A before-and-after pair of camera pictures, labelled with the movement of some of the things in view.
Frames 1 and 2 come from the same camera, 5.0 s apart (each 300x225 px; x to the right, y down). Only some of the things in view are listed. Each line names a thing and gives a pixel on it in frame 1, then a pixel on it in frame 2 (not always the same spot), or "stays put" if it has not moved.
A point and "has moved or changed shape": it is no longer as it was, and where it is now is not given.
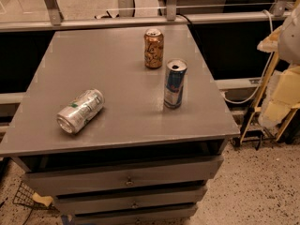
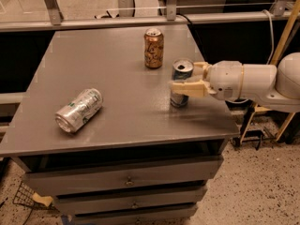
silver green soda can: [80, 112] stays put
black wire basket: [24, 197] stays put
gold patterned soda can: [154, 48] stays put
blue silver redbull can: [174, 82] has moved or changed shape
